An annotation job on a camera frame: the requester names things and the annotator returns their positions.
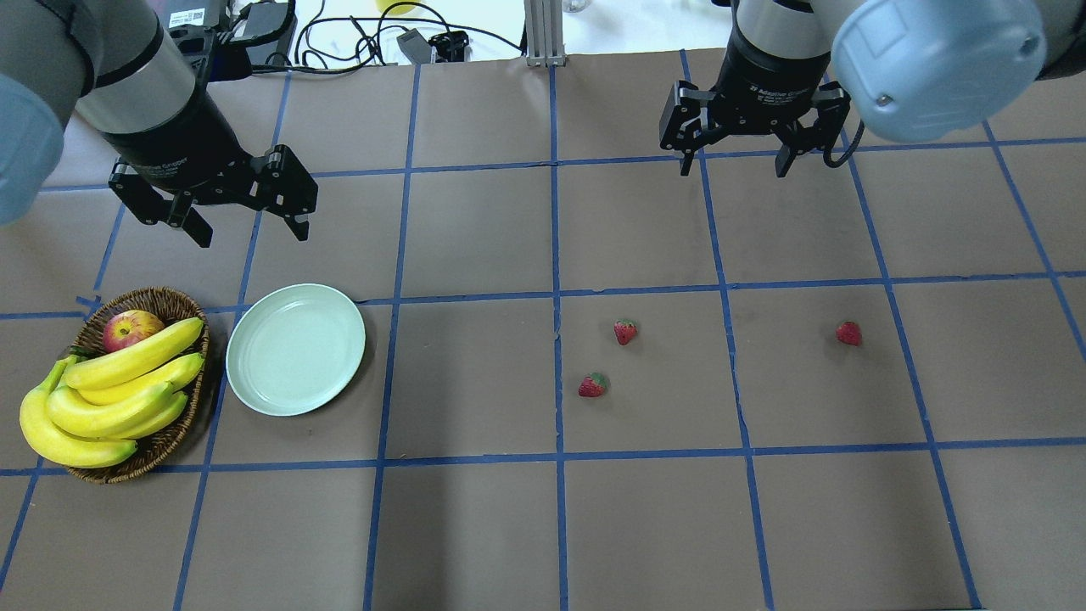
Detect aluminium frame post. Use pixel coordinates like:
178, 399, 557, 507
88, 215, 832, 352
523, 0, 568, 67

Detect light green plate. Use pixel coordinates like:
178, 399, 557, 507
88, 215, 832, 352
225, 283, 367, 417

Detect yellow banana bunch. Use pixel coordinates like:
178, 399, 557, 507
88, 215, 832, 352
18, 317, 204, 468

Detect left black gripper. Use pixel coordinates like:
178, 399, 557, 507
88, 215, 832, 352
109, 87, 318, 249

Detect black power adapter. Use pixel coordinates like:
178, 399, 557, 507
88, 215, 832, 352
396, 30, 437, 64

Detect strawberry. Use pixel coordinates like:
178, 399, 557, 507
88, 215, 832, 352
835, 320, 864, 347
613, 318, 639, 345
577, 372, 610, 398

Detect red apple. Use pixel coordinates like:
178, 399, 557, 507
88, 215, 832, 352
102, 309, 166, 353

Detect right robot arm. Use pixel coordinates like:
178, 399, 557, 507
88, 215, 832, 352
659, 1, 1083, 177

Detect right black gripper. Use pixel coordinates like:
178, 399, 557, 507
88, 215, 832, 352
659, 34, 853, 178

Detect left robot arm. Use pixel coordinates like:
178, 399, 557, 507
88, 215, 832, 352
1, 1, 318, 249

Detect woven wicker basket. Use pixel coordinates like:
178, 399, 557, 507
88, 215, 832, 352
59, 287, 213, 485

